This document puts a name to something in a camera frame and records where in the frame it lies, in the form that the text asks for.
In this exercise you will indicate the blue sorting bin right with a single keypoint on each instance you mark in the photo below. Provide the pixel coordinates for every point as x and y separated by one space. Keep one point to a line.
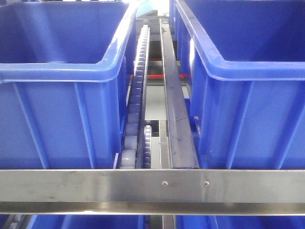
244 62

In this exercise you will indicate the right steel shelf rack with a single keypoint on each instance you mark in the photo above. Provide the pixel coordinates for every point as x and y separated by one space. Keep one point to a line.
153 191

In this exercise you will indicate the steel divider rail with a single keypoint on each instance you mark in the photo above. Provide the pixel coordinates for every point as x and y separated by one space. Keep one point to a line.
182 150

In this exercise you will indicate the blue sorting bin left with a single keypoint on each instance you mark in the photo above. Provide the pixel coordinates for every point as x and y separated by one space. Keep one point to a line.
64 76

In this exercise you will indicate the blue sorting bin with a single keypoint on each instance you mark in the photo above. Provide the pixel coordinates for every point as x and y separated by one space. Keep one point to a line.
64 76
244 62

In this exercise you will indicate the white roller track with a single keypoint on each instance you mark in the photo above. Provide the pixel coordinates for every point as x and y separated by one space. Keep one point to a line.
134 133

